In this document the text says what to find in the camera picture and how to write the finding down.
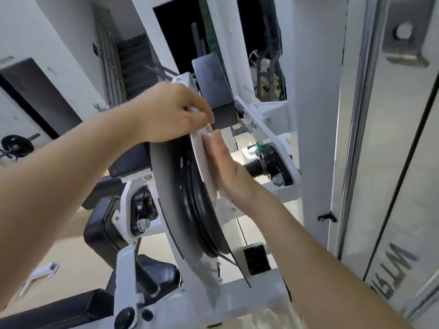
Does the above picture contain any black pulley wheel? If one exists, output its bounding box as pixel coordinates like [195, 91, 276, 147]
[178, 156, 232, 259]

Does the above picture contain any dark background gym equipment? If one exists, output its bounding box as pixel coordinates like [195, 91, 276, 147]
[248, 48, 287, 100]

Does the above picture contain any black textured pad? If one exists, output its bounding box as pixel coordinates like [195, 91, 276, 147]
[106, 254, 181, 305]

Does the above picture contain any white pivot bracket plate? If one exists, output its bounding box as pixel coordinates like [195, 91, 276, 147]
[234, 95, 303, 189]

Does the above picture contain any person's left forearm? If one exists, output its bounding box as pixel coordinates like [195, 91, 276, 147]
[0, 98, 146, 311]

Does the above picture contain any person's left hand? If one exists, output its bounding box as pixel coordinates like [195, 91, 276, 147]
[128, 81, 215, 143]

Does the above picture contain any person's right forearm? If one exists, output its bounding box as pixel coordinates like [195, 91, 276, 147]
[237, 188, 414, 329]

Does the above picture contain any black long bench pad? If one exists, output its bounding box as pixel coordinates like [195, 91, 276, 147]
[0, 289, 114, 329]

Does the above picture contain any green strip panel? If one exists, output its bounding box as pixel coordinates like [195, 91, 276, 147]
[198, 0, 228, 77]

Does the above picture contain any black rectangular metal plate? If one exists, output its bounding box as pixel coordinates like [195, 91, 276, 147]
[191, 53, 239, 125]

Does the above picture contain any person's right hand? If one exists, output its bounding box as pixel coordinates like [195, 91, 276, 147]
[202, 129, 272, 210]

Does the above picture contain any white gym machine frame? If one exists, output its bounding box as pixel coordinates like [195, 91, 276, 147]
[113, 0, 345, 329]

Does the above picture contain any dark staircase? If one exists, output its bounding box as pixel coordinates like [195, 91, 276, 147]
[117, 33, 165, 100]

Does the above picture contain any grey curved cam cover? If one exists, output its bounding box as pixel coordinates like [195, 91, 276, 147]
[150, 140, 222, 314]

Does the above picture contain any black flat seat pad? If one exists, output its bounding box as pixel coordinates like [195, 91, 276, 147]
[82, 142, 152, 210]

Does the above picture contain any grey metal shield bracket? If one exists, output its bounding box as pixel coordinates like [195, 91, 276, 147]
[381, 0, 431, 68]

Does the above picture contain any grey stair railing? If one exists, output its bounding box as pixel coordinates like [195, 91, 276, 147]
[92, 4, 128, 108]

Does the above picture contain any black pivot bearing with bolt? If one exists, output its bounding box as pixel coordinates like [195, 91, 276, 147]
[131, 186, 159, 237]

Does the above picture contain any black roller pad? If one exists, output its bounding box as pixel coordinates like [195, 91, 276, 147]
[83, 195, 138, 261]

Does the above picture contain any black threaded adjustment knob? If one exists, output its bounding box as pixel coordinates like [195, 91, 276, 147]
[244, 143, 296, 186]

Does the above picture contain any white floor bracket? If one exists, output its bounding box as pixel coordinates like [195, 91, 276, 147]
[16, 262, 61, 296]

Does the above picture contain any chrome guide rod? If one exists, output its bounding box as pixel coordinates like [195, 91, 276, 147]
[334, 0, 379, 259]

